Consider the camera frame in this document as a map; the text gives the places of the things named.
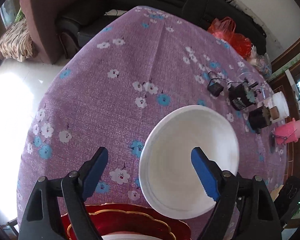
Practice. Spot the purple floral tablecloth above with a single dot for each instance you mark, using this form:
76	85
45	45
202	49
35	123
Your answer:
135	71

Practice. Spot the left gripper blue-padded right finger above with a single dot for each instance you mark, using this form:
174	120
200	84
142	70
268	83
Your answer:
258	217

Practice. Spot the small black charger plug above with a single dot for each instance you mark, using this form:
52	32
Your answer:
214	87

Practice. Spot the maroon armchair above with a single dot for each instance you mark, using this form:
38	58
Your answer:
62	27

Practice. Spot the red scalloped gold-rimmed plate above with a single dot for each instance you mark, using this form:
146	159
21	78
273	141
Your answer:
114	218

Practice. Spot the black sofa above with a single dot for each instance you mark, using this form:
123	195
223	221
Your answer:
202	13

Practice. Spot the clear plastic bag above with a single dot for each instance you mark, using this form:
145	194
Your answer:
261	63

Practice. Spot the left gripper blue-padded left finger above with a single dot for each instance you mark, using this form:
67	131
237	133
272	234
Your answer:
42	217

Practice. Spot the pink knitted sleeve flask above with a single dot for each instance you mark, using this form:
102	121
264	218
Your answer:
292	125

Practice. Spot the black jar with cables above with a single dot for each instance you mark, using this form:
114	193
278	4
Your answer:
242	94

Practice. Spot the large white paper bowl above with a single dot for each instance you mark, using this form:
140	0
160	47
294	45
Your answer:
167	176

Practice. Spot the wooden cabinet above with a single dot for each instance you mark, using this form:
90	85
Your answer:
286	75

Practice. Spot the red plastic bag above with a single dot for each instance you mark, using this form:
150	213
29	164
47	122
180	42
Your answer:
225	30

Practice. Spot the patterned cushion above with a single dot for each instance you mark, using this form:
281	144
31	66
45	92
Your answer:
16	42

